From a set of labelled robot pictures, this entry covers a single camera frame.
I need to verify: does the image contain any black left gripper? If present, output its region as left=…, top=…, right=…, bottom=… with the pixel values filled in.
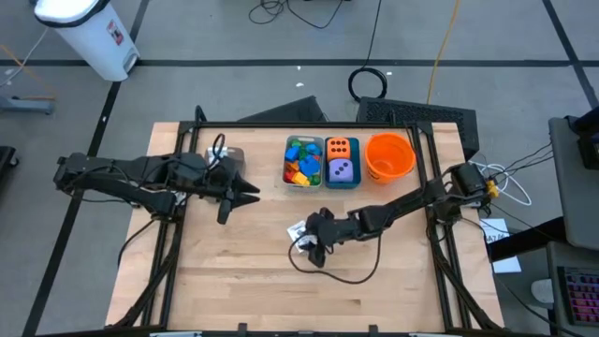
left=204, top=156, right=261, bottom=226

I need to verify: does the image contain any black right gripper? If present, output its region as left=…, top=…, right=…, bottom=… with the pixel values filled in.
left=306, top=207, right=353, bottom=269

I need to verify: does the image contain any ornate playing card deck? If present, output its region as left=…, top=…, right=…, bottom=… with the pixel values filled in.
left=286, top=220, right=319, bottom=250

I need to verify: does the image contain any purple foam die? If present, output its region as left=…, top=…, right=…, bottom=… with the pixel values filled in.
left=327, top=158, right=356, bottom=183

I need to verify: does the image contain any orange foam die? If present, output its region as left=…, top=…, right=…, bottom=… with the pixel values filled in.
left=326, top=137, right=351, bottom=161

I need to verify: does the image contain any taupe plastic bin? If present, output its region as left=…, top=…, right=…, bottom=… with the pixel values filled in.
left=201, top=145, right=247, bottom=175

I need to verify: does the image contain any light grey plastic bin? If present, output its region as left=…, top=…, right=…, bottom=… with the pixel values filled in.
left=282, top=135, right=326, bottom=189

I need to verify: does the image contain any teal plastic bin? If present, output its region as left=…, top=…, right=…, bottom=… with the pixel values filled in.
left=323, top=136, right=362, bottom=190

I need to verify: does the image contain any black slanted panel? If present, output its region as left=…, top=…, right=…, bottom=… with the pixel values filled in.
left=237, top=95, right=329, bottom=125

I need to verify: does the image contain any orange pumpkin bucket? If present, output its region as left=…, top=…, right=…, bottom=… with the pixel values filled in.
left=363, top=132, right=417, bottom=185

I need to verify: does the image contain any black computer tower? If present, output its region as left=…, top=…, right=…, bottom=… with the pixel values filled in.
left=355, top=95, right=480, bottom=159

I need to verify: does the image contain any white paper sheet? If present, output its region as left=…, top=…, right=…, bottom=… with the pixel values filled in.
left=490, top=256, right=522, bottom=275
left=478, top=217, right=512, bottom=245

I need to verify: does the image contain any black floor beam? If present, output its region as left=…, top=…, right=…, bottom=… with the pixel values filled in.
left=486, top=215, right=566, bottom=263

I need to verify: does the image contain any white trash bin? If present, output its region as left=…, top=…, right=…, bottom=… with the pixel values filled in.
left=32, top=0, right=140, bottom=83

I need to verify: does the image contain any grey metal floor base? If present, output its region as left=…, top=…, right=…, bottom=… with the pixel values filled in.
left=0, top=95, right=56, bottom=116

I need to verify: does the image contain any black caster base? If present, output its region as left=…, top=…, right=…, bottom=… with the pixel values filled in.
left=0, top=145, right=20, bottom=184

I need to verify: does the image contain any grey desk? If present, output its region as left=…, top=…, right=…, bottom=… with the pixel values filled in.
left=545, top=241, right=599, bottom=337
left=548, top=114, right=599, bottom=252

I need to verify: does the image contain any black backlit keyboard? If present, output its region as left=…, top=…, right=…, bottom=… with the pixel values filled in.
left=556, top=265, right=599, bottom=328

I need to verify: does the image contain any black desk device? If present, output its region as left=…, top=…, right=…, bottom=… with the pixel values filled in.
left=564, top=105, right=599, bottom=170

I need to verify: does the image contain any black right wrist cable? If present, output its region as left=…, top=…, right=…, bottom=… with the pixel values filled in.
left=287, top=231, right=383, bottom=286

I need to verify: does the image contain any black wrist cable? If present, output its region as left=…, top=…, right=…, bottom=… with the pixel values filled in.
left=212, top=133, right=227, bottom=161
left=287, top=231, right=383, bottom=286

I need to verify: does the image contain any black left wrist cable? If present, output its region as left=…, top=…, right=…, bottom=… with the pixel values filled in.
left=212, top=133, right=227, bottom=161

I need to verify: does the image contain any black left base cable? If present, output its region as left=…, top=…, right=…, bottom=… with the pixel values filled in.
left=116, top=217, right=158, bottom=271

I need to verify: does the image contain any coiled black floor cable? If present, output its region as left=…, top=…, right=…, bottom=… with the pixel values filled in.
left=346, top=0, right=389, bottom=104

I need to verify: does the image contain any tangled black floor cable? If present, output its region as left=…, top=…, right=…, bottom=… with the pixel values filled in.
left=247, top=0, right=347, bottom=30

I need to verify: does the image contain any white looped cable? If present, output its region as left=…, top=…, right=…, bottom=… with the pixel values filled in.
left=469, top=160, right=533, bottom=208

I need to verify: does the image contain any thin black desk cable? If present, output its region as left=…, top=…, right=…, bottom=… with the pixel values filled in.
left=495, top=141, right=554, bottom=179

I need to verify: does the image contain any thin yellow floor cable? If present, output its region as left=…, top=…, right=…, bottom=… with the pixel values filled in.
left=0, top=44, right=55, bottom=101

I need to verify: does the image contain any white floor cable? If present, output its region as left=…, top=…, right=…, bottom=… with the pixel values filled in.
left=0, top=26, right=49, bottom=90

